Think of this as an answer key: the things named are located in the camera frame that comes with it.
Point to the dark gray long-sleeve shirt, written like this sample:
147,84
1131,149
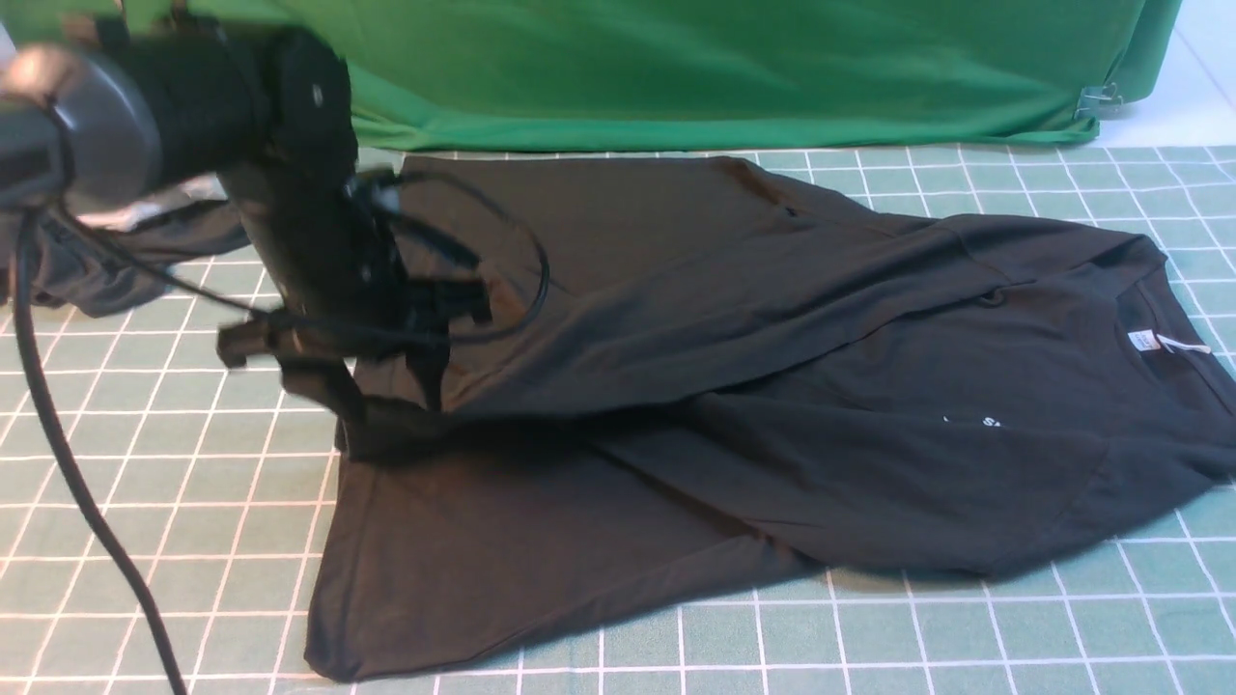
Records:
740,377

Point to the silver binder clip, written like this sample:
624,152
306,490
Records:
1098,102

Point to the dark gray crumpled garment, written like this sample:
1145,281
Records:
65,269

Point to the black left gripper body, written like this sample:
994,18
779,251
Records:
331,253

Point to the green checkered tablecloth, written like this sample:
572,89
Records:
221,489

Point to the white crumpled cloth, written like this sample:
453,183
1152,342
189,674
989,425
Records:
126,219

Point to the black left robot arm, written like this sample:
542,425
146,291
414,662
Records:
267,110

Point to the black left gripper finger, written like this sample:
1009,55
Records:
310,369
428,359

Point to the green backdrop cloth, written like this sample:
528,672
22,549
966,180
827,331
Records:
662,76

